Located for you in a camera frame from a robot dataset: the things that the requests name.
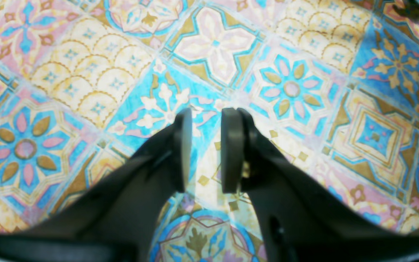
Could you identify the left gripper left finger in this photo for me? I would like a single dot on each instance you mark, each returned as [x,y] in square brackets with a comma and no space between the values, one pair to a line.
[115,219]

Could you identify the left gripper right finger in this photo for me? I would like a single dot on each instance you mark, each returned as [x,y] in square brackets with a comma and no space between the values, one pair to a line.
[300,221]

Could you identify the patterned tile tablecloth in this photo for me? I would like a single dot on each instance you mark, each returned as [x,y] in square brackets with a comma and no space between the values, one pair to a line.
[333,84]

